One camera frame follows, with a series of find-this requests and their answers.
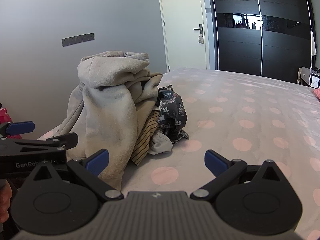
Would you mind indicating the pink pillow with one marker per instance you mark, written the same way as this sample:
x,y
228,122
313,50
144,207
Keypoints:
x,y
317,93

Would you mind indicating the dark floral garment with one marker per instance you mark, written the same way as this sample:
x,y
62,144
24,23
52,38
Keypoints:
x,y
172,107

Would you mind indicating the light grey garment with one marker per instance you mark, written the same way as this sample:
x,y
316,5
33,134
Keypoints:
x,y
160,143

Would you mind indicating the small hanging bag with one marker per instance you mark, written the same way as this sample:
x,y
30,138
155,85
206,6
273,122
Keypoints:
x,y
200,38

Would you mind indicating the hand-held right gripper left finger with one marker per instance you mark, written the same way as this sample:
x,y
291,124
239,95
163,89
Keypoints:
x,y
97,161

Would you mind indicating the polka dot bed sheet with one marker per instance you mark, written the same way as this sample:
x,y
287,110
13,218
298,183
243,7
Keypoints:
x,y
237,105

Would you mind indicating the person's left hand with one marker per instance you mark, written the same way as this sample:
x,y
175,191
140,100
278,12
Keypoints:
x,y
4,200

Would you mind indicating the white side table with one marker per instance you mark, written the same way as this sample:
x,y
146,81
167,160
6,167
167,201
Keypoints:
x,y
306,76

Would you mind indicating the beige fleece hoodie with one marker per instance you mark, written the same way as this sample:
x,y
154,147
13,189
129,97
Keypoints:
x,y
110,105

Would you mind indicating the grey wall switch panel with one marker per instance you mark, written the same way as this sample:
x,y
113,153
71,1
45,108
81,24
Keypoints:
x,y
77,40

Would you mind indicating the tan striped shirt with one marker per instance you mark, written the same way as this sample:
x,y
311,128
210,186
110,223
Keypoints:
x,y
145,137

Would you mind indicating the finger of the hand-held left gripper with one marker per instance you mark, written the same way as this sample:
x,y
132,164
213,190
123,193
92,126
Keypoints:
x,y
67,140
21,127

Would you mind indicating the black wardrobe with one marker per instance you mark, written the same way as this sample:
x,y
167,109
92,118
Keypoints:
x,y
250,50

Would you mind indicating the white door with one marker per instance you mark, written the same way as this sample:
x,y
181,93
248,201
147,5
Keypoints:
x,y
182,17

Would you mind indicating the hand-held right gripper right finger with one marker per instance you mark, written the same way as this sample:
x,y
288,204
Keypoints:
x,y
215,163

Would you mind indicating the red bag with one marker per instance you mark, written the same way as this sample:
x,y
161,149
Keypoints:
x,y
5,116

